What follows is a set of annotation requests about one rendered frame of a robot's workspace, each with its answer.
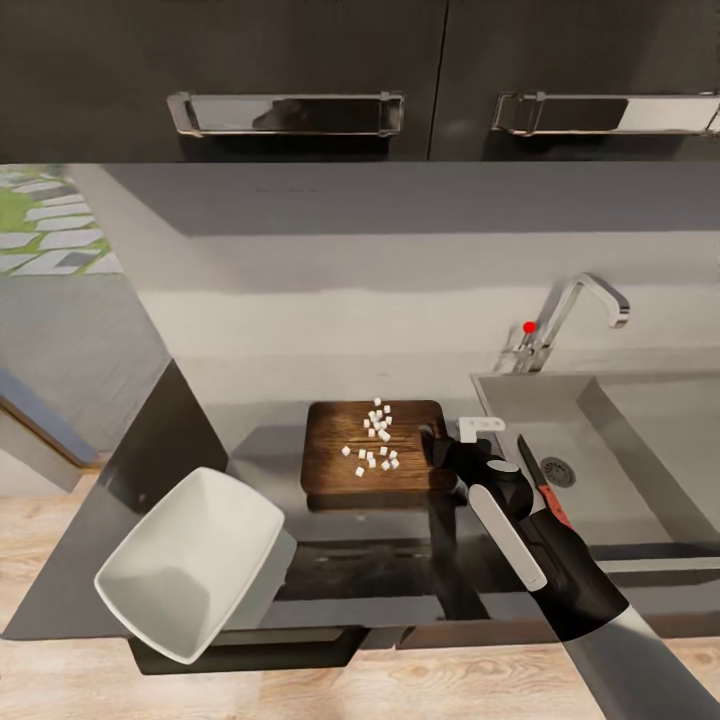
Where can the bowl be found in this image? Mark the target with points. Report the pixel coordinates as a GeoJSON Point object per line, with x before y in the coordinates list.
{"type": "Point", "coordinates": [178, 577]}

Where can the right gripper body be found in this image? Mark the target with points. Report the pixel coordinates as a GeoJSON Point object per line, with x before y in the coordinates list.
{"type": "Point", "coordinates": [448, 453]}

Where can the fixed window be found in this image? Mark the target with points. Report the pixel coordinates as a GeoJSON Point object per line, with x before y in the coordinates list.
{"type": "Point", "coordinates": [79, 354]}

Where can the cutting board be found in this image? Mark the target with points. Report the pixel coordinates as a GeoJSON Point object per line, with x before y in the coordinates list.
{"type": "Point", "coordinates": [332, 426]}

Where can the parer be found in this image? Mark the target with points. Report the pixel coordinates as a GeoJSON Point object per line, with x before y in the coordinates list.
{"type": "Point", "coordinates": [542, 485]}

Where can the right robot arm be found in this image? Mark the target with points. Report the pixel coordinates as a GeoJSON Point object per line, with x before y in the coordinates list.
{"type": "Point", "coordinates": [629, 670]}

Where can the dishwasher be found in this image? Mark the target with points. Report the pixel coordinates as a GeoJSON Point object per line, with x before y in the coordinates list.
{"type": "Point", "coordinates": [265, 651]}

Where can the cabinet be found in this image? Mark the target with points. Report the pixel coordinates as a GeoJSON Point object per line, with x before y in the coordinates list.
{"type": "Point", "coordinates": [358, 81]}

